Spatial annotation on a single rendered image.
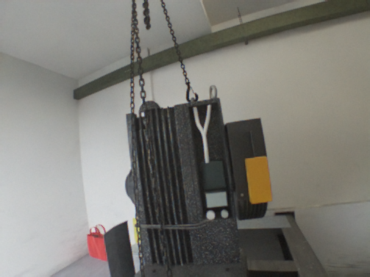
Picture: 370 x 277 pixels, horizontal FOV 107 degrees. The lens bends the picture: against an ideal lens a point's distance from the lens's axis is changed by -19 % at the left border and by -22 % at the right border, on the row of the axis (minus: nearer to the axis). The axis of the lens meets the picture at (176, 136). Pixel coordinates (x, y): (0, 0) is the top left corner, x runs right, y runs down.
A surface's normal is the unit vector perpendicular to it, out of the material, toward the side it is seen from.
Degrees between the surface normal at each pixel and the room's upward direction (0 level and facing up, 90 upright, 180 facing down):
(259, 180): 90
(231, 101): 90
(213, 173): 90
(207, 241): 90
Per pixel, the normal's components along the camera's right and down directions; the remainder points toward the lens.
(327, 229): -0.39, -0.05
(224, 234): -0.18, -0.08
